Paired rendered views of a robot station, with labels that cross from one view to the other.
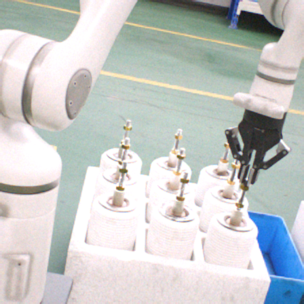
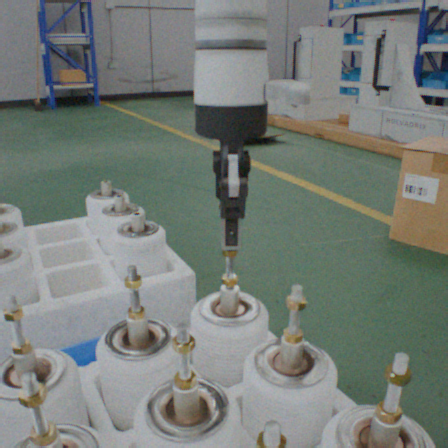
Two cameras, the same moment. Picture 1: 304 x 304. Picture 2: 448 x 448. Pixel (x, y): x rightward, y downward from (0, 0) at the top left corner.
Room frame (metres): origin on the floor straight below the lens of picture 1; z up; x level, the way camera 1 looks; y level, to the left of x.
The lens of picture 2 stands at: (1.21, 0.21, 0.54)
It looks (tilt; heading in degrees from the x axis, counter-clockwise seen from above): 22 degrees down; 244
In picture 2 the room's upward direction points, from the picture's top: straight up
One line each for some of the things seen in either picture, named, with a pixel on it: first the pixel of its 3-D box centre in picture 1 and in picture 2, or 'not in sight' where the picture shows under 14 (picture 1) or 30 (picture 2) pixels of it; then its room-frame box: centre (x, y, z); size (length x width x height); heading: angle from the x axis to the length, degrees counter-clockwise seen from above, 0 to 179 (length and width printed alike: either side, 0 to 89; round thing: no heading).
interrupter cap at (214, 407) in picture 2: (174, 186); (187, 408); (1.12, -0.06, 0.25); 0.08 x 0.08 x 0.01
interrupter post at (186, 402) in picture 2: (175, 180); (186, 397); (1.12, -0.06, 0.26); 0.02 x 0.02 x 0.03
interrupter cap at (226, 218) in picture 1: (235, 222); (229, 308); (1.01, -0.18, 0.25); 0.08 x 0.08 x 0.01
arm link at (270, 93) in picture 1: (269, 90); (249, 71); (1.00, -0.18, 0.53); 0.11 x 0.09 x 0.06; 156
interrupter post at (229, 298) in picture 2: (236, 216); (229, 299); (1.01, -0.18, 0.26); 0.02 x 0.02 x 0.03
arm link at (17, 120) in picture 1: (24, 114); not in sight; (0.58, 0.15, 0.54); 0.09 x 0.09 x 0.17; 74
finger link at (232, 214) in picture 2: (239, 165); (231, 226); (1.02, -0.16, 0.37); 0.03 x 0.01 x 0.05; 66
